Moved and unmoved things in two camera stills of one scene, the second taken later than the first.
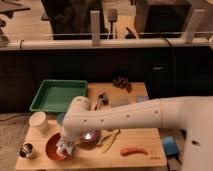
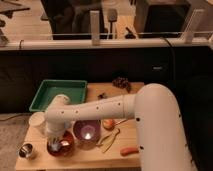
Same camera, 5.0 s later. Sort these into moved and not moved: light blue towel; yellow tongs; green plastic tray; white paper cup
Moved: light blue towel
Not moved: green plastic tray; white paper cup; yellow tongs
